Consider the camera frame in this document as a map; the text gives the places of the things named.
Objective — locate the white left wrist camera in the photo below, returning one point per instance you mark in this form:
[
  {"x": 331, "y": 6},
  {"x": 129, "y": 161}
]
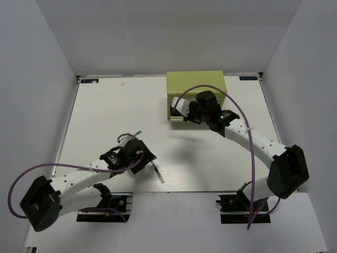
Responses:
[{"x": 125, "y": 137}]

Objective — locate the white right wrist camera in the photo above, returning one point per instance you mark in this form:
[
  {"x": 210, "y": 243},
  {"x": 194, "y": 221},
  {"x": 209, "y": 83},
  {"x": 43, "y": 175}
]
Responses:
[{"x": 180, "y": 106}]

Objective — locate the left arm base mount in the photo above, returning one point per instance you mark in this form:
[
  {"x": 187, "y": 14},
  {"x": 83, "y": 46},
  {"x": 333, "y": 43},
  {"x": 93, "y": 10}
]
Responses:
[{"x": 115, "y": 209}]

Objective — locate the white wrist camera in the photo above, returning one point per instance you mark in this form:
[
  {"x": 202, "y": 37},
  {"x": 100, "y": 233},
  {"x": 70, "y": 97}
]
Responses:
[
  {"x": 180, "y": 106},
  {"x": 125, "y": 137}
]

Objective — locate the right corner label sticker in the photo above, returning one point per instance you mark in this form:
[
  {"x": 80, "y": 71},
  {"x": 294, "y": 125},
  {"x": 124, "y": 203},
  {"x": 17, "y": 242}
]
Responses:
[{"x": 248, "y": 78}]

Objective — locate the blue refill pen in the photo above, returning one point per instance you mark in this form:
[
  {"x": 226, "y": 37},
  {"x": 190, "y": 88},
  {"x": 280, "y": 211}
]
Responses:
[{"x": 157, "y": 172}]

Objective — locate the left corner label sticker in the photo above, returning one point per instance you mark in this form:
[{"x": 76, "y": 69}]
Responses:
[{"x": 89, "y": 81}]

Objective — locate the green metal tool chest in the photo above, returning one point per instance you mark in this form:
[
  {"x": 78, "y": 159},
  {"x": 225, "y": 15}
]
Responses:
[{"x": 179, "y": 82}]

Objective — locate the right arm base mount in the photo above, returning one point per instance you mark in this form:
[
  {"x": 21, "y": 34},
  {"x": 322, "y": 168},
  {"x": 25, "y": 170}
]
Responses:
[{"x": 232, "y": 212}]

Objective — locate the corner label sticker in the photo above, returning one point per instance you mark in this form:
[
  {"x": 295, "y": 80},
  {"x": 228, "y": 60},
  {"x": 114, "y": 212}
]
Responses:
[
  {"x": 248, "y": 78},
  {"x": 89, "y": 81}
]

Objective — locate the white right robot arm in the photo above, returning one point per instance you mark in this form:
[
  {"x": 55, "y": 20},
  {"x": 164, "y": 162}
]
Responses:
[{"x": 287, "y": 165}]

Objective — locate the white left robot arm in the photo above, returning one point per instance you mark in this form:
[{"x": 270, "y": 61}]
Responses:
[{"x": 83, "y": 189}]

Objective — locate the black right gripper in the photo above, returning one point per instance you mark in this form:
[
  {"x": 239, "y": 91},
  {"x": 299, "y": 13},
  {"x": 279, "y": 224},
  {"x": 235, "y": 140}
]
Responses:
[{"x": 192, "y": 106}]

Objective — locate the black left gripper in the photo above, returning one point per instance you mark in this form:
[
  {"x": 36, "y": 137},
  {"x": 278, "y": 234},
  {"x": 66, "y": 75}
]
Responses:
[{"x": 148, "y": 156}]

